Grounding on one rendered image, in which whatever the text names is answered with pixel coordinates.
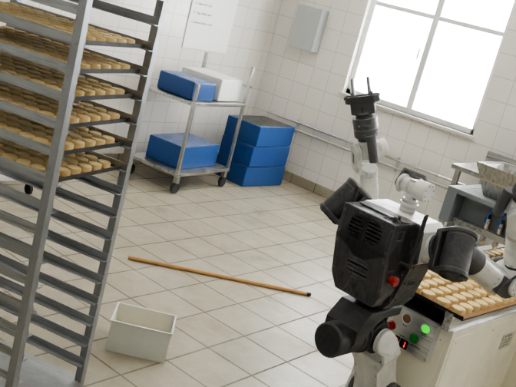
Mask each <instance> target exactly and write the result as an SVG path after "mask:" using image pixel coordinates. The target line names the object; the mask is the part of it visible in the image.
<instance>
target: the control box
mask: <svg viewBox="0 0 516 387"><path fill-rule="evenodd" d="M401 307H402V310H401V312H400V314H399V315H396V316H390V317H389V318H388V320H387V321H388V322H390V321H392V322H394V324H395V328H394V329H390V330H391V331H392V332H393V333H394V334H395V335H396V336H398V337H397V338H398V341H399V347H401V343H405V347H403V348H402V347H401V348H402V349H404V350H406V351H407V352H410V353H411V354H413V355H414V356H416V357H418V358H420V359H421V360H423V361H425V362H428V361H430V360H431V357H432V353H433V351H434V348H435V344H436V342H437V340H438V336H439V333H440V332H441V327H442V326H441V325H439V324H437V323H436V322H434V321H432V320H430V319H428V318H426V317H424V316H423V315H421V314H419V313H417V312H415V311H413V310H412V309H410V308H408V307H406V306H403V305H401ZM405 314H407V315H409V316H410V318H411V321H410V322H409V323H405V322H404V321H403V316H404V315H405ZM423 325H427V326H428V327H429V329H430V330H429V333H423V331H422V326H423ZM411 334H416V335H417V337H418V341H417V342H411V341H410V338H409V337H410V335H411ZM403 340H405V342H402V341H403Z"/></svg>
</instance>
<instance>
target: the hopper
mask: <svg viewBox="0 0 516 387"><path fill-rule="evenodd" d="M477 165H478V173H479V177H480V181H481V188H482V193H483V195H484V196H486V197H490V198H492V199H494V200H498V198H499V196H500V195H501V192H502V191H503V189H504V187H505V186H509V187H514V185H515V183H516V166H514V165H512V164H509V163H506V162H493V161H477Z"/></svg>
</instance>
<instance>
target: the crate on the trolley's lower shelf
mask: <svg viewBox="0 0 516 387"><path fill-rule="evenodd" d="M183 139H184V133H174V134H151V135H150V138H149V142H148V145H147V152H146V156H147V157H150V158H152V159H155V160H158V161H160V162H162V163H164V164H167V165H169V166H172V167H175V168H177V163H178V159H179V156H180V150H181V146H182V143H183ZM219 146H220V145H219V144H215V143H214V142H211V141H208V140H205V139H203V138H201V137H198V136H195V135H192V134H189V135H188V139H187V145H186V148H185V151H184V158H183V161H182V164H181V169H187V168H194V167H206V166H213V165H215V162H216V159H217V153H218V150H219Z"/></svg>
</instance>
